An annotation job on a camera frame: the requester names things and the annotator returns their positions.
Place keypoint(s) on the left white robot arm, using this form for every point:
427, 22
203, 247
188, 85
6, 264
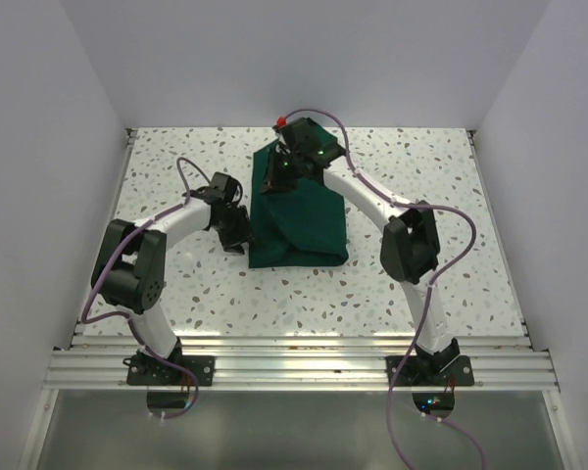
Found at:
129, 274

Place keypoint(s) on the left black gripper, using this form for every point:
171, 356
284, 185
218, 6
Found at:
243, 234

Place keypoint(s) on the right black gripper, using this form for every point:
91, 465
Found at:
272, 183

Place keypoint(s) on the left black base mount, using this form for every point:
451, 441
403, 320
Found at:
171, 384

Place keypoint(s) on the aluminium rail frame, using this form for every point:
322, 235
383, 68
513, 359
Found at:
300, 353

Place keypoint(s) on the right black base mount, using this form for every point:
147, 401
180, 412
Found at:
443, 372

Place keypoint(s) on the green surgical drape cloth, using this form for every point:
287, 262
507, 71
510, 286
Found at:
305, 227

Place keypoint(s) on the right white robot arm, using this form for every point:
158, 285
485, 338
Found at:
410, 243

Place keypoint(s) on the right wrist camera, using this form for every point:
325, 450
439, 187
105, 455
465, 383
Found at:
283, 131

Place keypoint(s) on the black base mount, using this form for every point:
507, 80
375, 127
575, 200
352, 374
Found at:
171, 384
443, 372

